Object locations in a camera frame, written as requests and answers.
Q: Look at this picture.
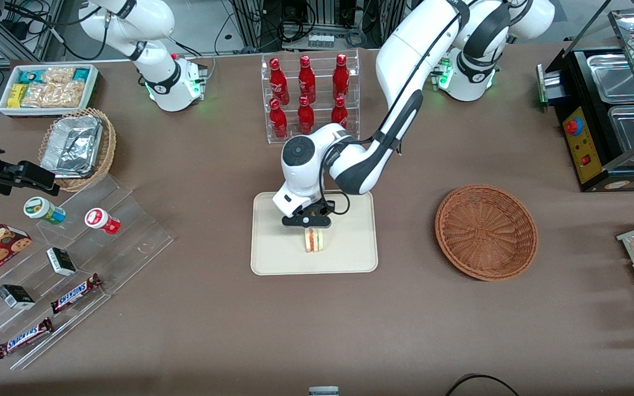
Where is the beige plastic tray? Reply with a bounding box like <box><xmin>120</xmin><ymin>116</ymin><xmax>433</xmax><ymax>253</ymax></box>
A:
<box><xmin>250</xmin><ymin>189</ymin><xmax>379</xmax><ymax>276</ymax></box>

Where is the red cola bottle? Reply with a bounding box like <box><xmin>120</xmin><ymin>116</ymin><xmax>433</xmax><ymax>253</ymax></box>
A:
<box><xmin>269</xmin><ymin>57</ymin><xmax>290</xmax><ymax>106</ymax></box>
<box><xmin>331</xmin><ymin>96</ymin><xmax>349</xmax><ymax>128</ymax></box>
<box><xmin>269</xmin><ymin>98</ymin><xmax>288</xmax><ymax>140</ymax></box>
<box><xmin>297</xmin><ymin>96</ymin><xmax>315</xmax><ymax>135</ymax></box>
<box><xmin>298</xmin><ymin>55</ymin><xmax>316</xmax><ymax>104</ymax></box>
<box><xmin>332</xmin><ymin>53</ymin><xmax>350</xmax><ymax>101</ymax></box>

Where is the brown wicker basket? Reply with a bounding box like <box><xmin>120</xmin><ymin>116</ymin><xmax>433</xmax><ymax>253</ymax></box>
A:
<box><xmin>434</xmin><ymin>184</ymin><xmax>539</xmax><ymax>282</ymax></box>

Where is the small clear cracker bag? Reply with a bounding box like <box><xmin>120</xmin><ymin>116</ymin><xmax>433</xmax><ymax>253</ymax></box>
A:
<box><xmin>42</xmin><ymin>66</ymin><xmax>76</xmax><ymax>85</ymax></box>

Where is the light wicker basket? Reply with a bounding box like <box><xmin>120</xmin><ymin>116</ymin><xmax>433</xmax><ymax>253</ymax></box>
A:
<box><xmin>38</xmin><ymin>108</ymin><xmax>117</xmax><ymax>193</ymax></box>

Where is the black table edge cable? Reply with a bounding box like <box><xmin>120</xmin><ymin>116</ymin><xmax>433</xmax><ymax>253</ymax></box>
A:
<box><xmin>445</xmin><ymin>374</ymin><xmax>521</xmax><ymax>396</ymax></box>

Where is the triangular sandwich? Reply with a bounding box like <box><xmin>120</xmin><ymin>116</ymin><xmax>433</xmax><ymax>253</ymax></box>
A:
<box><xmin>303</xmin><ymin>228</ymin><xmax>326</xmax><ymax>253</ymax></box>

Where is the green lidded white cup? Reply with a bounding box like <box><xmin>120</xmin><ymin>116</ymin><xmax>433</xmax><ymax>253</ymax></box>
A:
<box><xmin>24</xmin><ymin>196</ymin><xmax>67</xmax><ymax>226</ymax></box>

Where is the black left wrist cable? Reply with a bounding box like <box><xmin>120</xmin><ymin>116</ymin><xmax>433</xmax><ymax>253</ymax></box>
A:
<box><xmin>320</xmin><ymin>140</ymin><xmax>352</xmax><ymax>216</ymax></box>

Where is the silver foil container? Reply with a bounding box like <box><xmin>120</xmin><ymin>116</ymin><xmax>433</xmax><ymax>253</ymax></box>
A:
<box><xmin>40</xmin><ymin>115</ymin><xmax>103</xmax><ymax>178</ymax></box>

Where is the clear acrylic bottle rack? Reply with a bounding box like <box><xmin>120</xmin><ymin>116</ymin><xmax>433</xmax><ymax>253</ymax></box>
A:
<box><xmin>261</xmin><ymin>49</ymin><xmax>360</xmax><ymax>145</ymax></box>

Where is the small black white carton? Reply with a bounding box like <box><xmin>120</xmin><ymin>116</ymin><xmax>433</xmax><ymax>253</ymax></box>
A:
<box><xmin>46</xmin><ymin>247</ymin><xmax>77</xmax><ymax>277</ymax></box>
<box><xmin>0</xmin><ymin>284</ymin><xmax>36</xmax><ymax>310</ymax></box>

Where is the yellow snack packet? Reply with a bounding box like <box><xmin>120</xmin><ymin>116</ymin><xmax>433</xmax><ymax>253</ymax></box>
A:
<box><xmin>8</xmin><ymin>84</ymin><xmax>29</xmax><ymax>108</ymax></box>

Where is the clear acrylic stepped stand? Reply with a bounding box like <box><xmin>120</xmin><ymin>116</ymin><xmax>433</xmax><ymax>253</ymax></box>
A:
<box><xmin>0</xmin><ymin>175</ymin><xmax>174</xmax><ymax>370</ymax></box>

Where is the white snack bin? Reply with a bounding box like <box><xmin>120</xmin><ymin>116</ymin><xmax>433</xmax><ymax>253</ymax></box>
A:
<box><xmin>0</xmin><ymin>64</ymin><xmax>100</xmax><ymax>118</ymax></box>

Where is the brown Snickers bar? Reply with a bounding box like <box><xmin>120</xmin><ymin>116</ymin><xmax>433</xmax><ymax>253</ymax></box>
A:
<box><xmin>51</xmin><ymin>273</ymin><xmax>102</xmax><ymax>315</ymax></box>
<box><xmin>0</xmin><ymin>317</ymin><xmax>54</xmax><ymax>359</ymax></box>

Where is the large clear cracker bag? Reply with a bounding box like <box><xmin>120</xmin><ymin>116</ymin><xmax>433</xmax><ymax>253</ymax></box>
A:
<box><xmin>21</xmin><ymin>81</ymin><xmax>86</xmax><ymax>108</ymax></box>

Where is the red lidded cup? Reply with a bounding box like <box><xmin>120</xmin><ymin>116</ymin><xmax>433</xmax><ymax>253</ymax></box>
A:
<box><xmin>85</xmin><ymin>208</ymin><xmax>121</xmax><ymax>235</ymax></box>

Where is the black food warmer case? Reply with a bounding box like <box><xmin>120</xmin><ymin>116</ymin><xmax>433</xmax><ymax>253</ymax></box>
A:
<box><xmin>537</xmin><ymin>0</ymin><xmax>634</xmax><ymax>193</ymax></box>

